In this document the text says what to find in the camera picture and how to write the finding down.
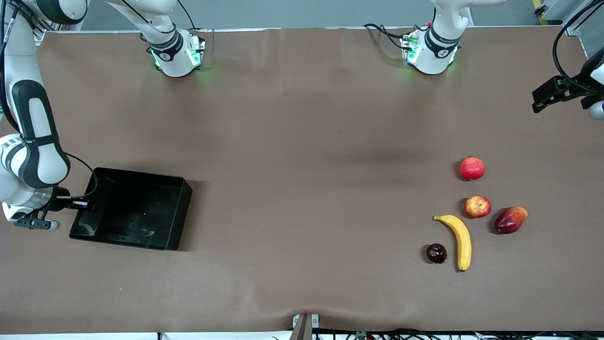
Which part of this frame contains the dark purple mangosteen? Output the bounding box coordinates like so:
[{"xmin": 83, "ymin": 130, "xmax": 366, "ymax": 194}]
[{"xmin": 426, "ymin": 243, "xmax": 447, "ymax": 264}]

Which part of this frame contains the red orange mango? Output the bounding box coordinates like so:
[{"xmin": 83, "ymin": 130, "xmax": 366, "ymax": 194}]
[{"xmin": 494, "ymin": 206, "xmax": 529, "ymax": 235}]

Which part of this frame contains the brown table cover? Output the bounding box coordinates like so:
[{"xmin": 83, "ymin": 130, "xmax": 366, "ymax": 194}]
[{"xmin": 0, "ymin": 26, "xmax": 604, "ymax": 335}]

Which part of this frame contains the grey table edge bracket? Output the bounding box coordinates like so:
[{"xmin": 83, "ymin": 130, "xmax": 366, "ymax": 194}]
[{"xmin": 290, "ymin": 313, "xmax": 320, "ymax": 340}]

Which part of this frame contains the black plastic tray box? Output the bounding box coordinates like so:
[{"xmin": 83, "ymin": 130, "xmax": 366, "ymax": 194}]
[{"xmin": 69, "ymin": 167, "xmax": 193, "ymax": 251}]

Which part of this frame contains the red pomegranate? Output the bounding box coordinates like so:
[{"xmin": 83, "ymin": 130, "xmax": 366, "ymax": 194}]
[{"xmin": 459, "ymin": 155, "xmax": 486, "ymax": 181}]

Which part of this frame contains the red yellow apple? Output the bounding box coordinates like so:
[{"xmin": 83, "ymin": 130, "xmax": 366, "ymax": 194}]
[{"xmin": 464, "ymin": 195, "xmax": 492, "ymax": 219}]

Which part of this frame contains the black base cable bundle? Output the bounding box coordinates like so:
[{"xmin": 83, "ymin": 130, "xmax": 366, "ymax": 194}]
[{"xmin": 362, "ymin": 23, "xmax": 425, "ymax": 48}]

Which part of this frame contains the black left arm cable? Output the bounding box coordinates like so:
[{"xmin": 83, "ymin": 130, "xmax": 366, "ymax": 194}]
[{"xmin": 552, "ymin": 0, "xmax": 604, "ymax": 90}]

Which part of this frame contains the yellow banana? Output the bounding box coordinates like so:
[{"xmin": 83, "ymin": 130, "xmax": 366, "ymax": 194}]
[{"xmin": 433, "ymin": 214, "xmax": 472, "ymax": 272}]

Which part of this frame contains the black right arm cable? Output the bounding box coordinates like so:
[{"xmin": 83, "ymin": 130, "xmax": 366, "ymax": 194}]
[{"xmin": 61, "ymin": 151, "xmax": 98, "ymax": 199}]

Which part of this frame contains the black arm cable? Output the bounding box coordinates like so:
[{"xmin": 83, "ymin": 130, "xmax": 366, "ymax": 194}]
[
  {"xmin": 552, "ymin": 0, "xmax": 604, "ymax": 90},
  {"xmin": 61, "ymin": 151, "xmax": 98, "ymax": 199}
]

